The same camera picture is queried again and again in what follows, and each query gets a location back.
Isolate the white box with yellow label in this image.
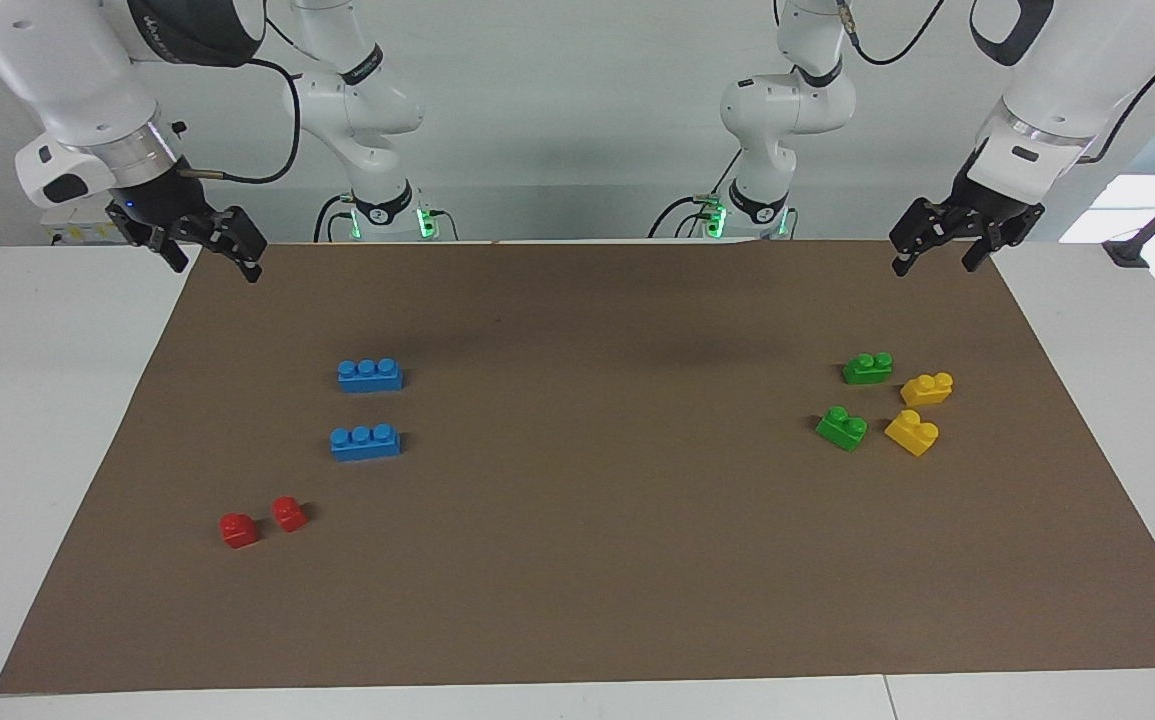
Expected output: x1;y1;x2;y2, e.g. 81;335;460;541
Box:
40;203;123;247

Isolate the yellow two-stud brick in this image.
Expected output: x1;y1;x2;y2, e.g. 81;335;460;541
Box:
883;409;941;458
900;372;955;407

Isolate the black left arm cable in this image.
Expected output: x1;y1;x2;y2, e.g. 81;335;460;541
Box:
835;0;1155;167

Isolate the blue three-stud brick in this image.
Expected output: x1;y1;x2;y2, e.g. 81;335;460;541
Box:
337;358;404;393
329;425;402;463

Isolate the black left base cable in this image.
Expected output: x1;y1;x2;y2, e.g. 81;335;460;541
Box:
647;148;743;240

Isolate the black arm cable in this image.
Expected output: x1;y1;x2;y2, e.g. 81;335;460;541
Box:
835;0;1155;167
177;15;304;187

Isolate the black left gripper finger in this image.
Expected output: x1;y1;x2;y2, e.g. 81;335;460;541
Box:
961;220;1025;274
889;198;959;279

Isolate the green two-stud brick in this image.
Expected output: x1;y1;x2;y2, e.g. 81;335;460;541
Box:
842;352;894;386
815;405;869;453

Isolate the brown table mat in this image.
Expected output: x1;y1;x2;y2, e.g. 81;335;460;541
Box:
0;240;1155;695

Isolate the black base cable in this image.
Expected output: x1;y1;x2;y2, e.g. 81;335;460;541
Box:
313;192;353;244
647;148;743;240

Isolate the black right base cable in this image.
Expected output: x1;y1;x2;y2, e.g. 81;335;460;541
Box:
313;192;353;244

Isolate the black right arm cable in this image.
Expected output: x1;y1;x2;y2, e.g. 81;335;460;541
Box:
177;15;304;187

